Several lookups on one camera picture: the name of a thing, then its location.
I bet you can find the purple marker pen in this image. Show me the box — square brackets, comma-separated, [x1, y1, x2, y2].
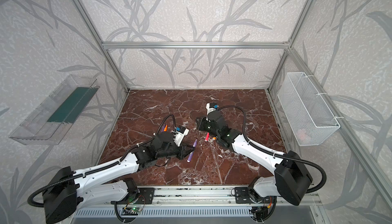
[187, 139, 198, 163]

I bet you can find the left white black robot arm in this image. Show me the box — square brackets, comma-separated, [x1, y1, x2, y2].
[27, 131, 195, 224]

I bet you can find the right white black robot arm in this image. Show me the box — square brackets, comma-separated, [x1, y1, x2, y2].
[196, 111, 327, 206]

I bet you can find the green circuit board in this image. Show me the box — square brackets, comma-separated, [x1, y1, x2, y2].
[121, 207, 144, 216]

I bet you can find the pink object in basket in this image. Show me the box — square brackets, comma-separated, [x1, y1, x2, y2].
[296, 129, 310, 143]

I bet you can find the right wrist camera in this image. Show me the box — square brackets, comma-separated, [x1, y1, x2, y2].
[206, 103, 218, 115]

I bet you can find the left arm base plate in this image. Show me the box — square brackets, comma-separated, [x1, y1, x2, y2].
[120, 187, 155, 205]

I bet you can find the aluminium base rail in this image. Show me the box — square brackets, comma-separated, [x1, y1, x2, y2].
[62, 185, 322, 208]

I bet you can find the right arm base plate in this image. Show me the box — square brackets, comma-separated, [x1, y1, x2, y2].
[233, 187, 262, 204]

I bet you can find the white wire mesh basket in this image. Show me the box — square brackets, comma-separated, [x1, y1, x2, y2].
[278, 72, 341, 146]

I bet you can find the clear plastic wall tray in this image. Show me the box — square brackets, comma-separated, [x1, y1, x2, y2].
[10, 75, 100, 145]

